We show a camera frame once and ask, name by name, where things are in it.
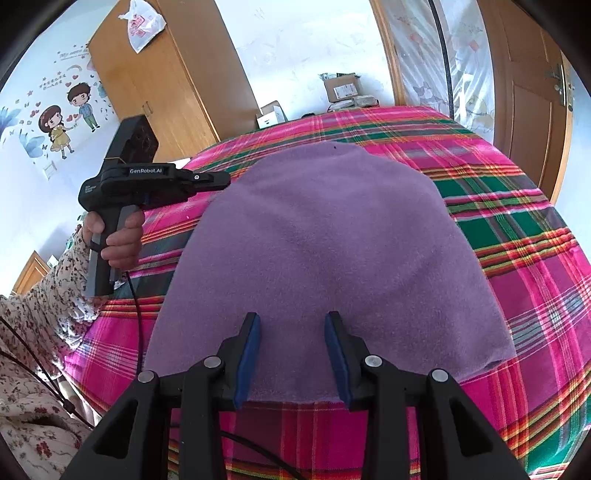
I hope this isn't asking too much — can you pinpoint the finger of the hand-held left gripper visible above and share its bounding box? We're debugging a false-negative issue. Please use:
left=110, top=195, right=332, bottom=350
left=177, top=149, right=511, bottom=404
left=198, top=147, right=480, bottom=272
left=191, top=171, right=232, bottom=195

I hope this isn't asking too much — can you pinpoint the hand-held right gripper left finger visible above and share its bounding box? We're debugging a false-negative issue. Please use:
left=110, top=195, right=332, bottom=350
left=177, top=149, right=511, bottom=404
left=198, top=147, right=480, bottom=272
left=60, top=312, right=262, bottom=480

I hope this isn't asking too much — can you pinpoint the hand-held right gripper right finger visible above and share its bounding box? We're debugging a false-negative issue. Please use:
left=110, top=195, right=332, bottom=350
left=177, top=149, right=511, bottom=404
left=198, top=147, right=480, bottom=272
left=324, top=311, right=532, bottom=480

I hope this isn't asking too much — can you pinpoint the purple fleece garment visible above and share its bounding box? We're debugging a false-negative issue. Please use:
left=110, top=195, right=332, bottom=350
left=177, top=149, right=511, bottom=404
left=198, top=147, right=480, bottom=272
left=143, top=142, right=518, bottom=407

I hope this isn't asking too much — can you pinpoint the person's left forearm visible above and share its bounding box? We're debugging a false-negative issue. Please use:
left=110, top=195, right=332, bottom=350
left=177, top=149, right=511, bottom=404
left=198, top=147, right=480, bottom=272
left=0, top=226, right=123, bottom=370

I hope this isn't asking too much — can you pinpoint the person's left hand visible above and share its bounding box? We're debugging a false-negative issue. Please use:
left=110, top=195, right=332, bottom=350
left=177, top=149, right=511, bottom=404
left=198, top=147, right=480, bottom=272
left=82, top=212, right=146, bottom=271

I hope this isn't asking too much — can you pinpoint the white cardboard box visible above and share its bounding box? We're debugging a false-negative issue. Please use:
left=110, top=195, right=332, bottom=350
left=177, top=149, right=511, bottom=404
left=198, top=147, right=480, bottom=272
left=256, top=102, right=289, bottom=130

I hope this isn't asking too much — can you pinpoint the wooden wardrobe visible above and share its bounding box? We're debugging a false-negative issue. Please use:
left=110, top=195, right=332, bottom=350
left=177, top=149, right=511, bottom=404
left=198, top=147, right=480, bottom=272
left=88, top=0, right=262, bottom=162

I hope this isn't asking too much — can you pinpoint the small wooden cabinet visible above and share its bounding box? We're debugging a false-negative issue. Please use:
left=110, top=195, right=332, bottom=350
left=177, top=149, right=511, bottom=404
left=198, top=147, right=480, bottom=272
left=11, top=251, right=49, bottom=296

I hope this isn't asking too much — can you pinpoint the brown cardboard box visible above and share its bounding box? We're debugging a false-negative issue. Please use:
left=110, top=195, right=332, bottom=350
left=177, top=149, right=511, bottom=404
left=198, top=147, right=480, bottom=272
left=318, top=71, right=363, bottom=103

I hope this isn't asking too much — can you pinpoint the white plastic bag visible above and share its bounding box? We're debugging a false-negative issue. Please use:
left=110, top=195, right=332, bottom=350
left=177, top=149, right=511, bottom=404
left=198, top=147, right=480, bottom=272
left=117, top=0, right=167, bottom=54

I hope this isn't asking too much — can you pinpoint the pink plaid bed blanket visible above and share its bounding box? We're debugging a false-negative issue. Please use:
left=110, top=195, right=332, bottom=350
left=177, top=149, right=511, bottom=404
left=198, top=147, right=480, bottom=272
left=60, top=105, right=591, bottom=480

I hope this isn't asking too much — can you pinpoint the clear plastic door curtain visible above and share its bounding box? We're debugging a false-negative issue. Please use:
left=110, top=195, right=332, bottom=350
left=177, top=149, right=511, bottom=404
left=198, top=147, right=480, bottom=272
left=381, top=0, right=497, bottom=146

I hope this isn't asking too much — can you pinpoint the wooden door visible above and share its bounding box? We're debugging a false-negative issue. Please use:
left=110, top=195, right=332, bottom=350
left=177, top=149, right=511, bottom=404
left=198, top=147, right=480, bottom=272
left=478, top=0, right=573, bottom=206

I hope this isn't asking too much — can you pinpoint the cartoon couple wall sticker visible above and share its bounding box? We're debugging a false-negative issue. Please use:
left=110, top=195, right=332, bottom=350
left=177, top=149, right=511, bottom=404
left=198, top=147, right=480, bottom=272
left=0, top=44, right=112, bottom=162

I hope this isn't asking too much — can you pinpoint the black cable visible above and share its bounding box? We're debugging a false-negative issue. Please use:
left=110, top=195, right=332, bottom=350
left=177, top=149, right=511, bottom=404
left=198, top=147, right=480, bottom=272
left=124, top=270, right=305, bottom=480
left=0, top=316, right=95, bottom=428

